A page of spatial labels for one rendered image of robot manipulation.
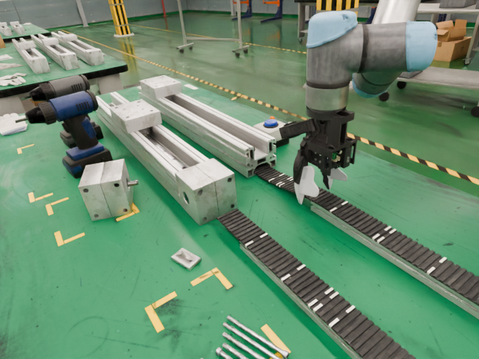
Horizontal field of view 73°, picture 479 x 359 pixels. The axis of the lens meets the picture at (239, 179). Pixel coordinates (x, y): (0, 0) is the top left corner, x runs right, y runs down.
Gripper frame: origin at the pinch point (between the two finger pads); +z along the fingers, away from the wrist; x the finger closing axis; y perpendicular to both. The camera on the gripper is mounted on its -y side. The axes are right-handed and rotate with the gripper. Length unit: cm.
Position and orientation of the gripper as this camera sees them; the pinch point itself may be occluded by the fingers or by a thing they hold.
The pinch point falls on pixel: (312, 191)
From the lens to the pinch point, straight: 73.2
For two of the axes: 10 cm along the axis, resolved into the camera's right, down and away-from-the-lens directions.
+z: 0.8, 8.4, 5.3
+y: 5.6, 4.0, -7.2
